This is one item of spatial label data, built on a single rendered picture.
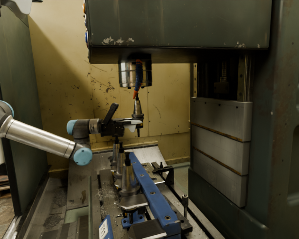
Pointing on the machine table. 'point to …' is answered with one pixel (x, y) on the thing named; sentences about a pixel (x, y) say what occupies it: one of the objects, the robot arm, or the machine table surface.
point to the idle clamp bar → (185, 230)
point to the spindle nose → (124, 70)
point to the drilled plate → (154, 176)
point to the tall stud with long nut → (185, 205)
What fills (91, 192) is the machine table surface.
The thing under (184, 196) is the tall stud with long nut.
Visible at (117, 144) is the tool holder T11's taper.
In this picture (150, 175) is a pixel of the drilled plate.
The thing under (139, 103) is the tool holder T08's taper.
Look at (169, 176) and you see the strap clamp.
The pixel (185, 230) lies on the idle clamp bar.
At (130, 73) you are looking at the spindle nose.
